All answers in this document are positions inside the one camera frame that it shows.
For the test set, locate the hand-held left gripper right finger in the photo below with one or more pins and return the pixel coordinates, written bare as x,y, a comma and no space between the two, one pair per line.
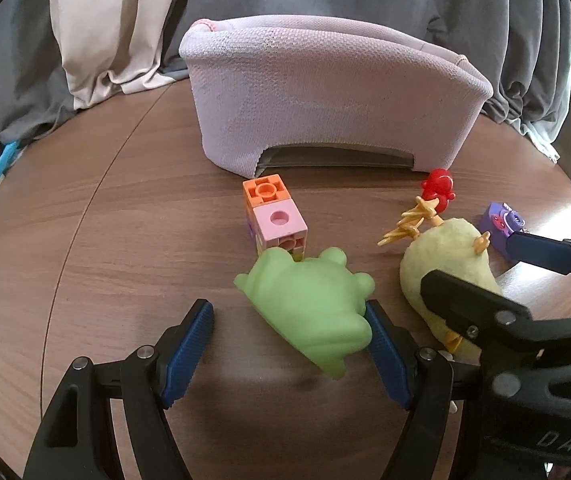
388,355

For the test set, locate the pink fabric basket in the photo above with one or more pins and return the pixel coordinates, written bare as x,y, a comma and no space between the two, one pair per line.
315,95

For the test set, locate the purple toy camera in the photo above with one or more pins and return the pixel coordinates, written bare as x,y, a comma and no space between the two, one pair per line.
498,220

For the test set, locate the yellow plastic spiky toy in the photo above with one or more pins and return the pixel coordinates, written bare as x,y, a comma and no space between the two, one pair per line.
408,220

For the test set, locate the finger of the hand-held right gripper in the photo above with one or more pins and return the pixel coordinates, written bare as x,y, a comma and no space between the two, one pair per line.
465,302
540,252

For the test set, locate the green frog toy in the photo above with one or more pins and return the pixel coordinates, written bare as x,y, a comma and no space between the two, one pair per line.
310,300

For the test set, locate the stacked toy building blocks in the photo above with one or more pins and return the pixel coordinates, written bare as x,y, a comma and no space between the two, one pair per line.
278,220

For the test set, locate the red plastic toy figure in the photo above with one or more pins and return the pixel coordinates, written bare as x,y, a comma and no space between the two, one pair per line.
440,185

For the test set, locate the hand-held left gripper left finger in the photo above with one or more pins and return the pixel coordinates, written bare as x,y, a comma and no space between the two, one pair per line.
185,355

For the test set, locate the yellow rubber chicken toy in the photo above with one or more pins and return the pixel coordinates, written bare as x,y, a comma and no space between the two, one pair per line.
445,250

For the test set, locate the beige curtain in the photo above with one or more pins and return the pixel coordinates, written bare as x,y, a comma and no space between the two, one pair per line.
100,35

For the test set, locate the white sheer curtain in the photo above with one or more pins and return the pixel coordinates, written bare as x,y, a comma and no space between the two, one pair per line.
545,145

